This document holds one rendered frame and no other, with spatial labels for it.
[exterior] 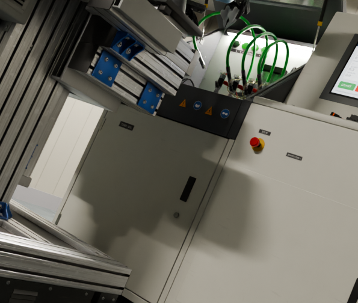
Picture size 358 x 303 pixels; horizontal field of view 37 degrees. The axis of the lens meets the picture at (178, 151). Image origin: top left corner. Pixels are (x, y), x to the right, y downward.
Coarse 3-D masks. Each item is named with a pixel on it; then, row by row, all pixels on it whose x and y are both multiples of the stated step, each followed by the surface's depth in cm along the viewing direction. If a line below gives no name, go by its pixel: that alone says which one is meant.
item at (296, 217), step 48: (336, 48) 227; (288, 96) 224; (240, 144) 200; (288, 144) 190; (336, 144) 181; (240, 192) 194; (288, 192) 185; (336, 192) 176; (192, 240) 199; (240, 240) 188; (288, 240) 179; (336, 240) 171; (192, 288) 192; (240, 288) 183; (288, 288) 175; (336, 288) 167
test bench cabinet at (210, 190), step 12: (96, 132) 241; (228, 144) 203; (84, 156) 240; (72, 180) 239; (216, 180) 201; (60, 204) 238; (204, 204) 201; (192, 228) 200; (180, 252) 200; (180, 264) 198; (168, 288) 197; (120, 300) 215; (132, 300) 204; (144, 300) 201
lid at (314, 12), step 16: (256, 0) 268; (272, 0) 262; (288, 0) 255; (304, 0) 250; (320, 0) 244; (336, 0) 237; (256, 16) 272; (272, 16) 266; (288, 16) 260; (304, 16) 253; (256, 32) 280; (272, 32) 273; (288, 32) 266; (304, 32) 260; (320, 32) 254
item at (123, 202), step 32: (128, 128) 231; (160, 128) 222; (192, 128) 214; (96, 160) 235; (128, 160) 226; (160, 160) 217; (192, 160) 209; (96, 192) 230; (128, 192) 221; (160, 192) 213; (192, 192) 205; (64, 224) 233; (96, 224) 224; (128, 224) 216; (160, 224) 208; (128, 256) 211; (160, 256) 204; (128, 288) 206; (160, 288) 199
